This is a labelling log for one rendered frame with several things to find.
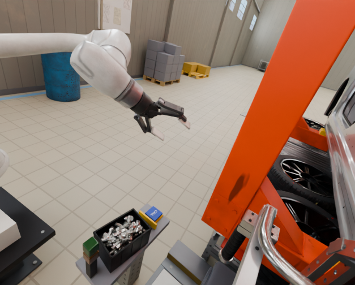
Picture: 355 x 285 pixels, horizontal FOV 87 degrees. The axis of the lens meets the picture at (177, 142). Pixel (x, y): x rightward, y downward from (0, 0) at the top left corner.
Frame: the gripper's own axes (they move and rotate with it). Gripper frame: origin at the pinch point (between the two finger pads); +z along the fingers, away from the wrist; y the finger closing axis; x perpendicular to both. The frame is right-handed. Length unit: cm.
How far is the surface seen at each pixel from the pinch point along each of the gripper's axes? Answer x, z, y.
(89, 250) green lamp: 43, -6, 26
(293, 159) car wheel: -56, 152, -22
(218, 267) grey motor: 42, 55, 13
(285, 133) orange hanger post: 5.2, 16.9, -35.2
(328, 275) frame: 44, 34, -33
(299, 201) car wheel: -2, 112, -22
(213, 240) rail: 29, 67, 22
